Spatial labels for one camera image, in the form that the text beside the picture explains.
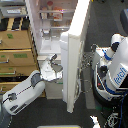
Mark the coiled grey cable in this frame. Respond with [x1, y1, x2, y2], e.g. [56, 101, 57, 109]
[78, 43, 100, 94]

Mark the white fridge body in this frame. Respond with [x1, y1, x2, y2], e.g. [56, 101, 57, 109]
[25, 0, 78, 99]

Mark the white blue robot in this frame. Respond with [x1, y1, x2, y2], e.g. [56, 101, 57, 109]
[92, 34, 128, 106]

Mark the grey device on cabinet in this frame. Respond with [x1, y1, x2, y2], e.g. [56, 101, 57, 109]
[0, 6, 27, 17]

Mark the red food package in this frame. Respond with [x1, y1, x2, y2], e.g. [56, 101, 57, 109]
[53, 10, 63, 21]

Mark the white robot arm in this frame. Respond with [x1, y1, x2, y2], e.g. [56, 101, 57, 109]
[0, 54, 63, 128]

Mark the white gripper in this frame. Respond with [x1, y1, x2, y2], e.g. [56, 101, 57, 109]
[40, 54, 63, 82]

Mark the white robot base part right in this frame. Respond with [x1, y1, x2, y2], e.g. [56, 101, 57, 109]
[90, 116, 101, 128]

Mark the white fridge door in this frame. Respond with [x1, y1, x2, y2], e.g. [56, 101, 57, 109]
[60, 0, 91, 113]

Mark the wooden drawer cabinet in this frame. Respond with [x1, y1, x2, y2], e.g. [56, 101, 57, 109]
[0, 17, 39, 95]

